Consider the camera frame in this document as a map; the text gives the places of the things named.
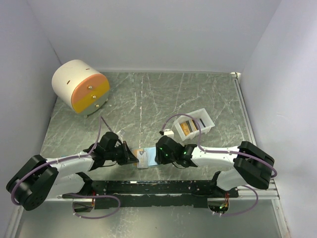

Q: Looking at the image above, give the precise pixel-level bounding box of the stack of cards in tray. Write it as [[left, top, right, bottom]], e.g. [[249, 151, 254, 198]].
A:
[[180, 119, 206, 136]]

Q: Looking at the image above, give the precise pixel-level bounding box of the white plastic card tray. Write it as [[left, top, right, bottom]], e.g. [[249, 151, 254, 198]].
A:
[[173, 108, 215, 141]]

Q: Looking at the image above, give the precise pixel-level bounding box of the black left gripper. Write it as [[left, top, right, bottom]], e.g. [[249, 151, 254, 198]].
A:
[[105, 140, 139, 165]]

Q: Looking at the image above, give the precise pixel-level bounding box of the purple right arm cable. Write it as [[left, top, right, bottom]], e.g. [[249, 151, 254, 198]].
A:
[[162, 113, 277, 179]]

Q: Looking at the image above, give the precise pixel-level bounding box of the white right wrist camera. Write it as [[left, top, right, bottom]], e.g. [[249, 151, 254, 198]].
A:
[[159, 129, 174, 138]]

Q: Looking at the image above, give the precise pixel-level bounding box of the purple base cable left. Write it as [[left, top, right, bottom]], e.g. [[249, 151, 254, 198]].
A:
[[66, 193, 121, 220]]

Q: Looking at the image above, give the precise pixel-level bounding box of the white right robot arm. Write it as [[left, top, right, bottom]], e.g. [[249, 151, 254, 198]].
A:
[[155, 136, 277, 197]]

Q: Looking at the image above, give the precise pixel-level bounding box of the green card holder wallet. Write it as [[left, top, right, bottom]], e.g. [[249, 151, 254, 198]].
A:
[[132, 147, 158, 169]]

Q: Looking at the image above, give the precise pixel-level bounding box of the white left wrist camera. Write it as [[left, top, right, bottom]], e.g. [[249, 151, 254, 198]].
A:
[[117, 129, 125, 137]]

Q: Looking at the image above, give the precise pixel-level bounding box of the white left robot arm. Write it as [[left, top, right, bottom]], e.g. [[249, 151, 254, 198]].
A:
[[6, 132, 139, 211]]

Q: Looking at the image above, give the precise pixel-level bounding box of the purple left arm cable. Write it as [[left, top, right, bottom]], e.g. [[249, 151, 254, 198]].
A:
[[10, 117, 119, 205]]

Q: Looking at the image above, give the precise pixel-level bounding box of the round white drawer cabinet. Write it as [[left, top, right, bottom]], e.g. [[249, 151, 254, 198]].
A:
[[52, 59, 110, 116]]

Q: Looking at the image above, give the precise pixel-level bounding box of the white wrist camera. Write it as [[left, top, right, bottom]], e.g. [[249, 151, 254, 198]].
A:
[[159, 129, 174, 138], [117, 129, 125, 137]]

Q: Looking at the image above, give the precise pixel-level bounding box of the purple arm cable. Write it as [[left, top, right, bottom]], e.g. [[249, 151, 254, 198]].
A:
[[10, 117, 119, 205], [162, 113, 277, 179]]

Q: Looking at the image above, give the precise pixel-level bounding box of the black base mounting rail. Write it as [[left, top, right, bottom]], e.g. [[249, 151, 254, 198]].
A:
[[77, 180, 238, 208]]

